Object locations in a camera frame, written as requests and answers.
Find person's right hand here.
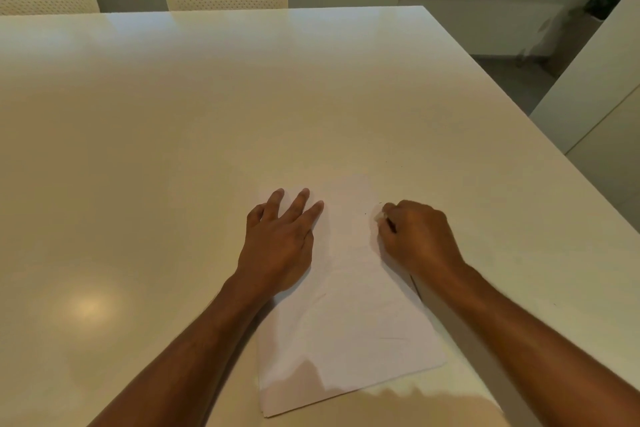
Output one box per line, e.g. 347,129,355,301
374,199,467,284

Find person's left hand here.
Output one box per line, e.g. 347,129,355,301
235,187,325,298

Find white paper sheet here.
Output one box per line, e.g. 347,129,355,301
256,173,448,419

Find person's left forearm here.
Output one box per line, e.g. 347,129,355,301
87,272,275,427

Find person's right forearm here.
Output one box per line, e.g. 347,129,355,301
413,262,640,427

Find white cabinet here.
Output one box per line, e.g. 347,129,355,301
528,0,640,234

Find beige plant pot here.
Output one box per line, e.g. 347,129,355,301
544,8,607,78

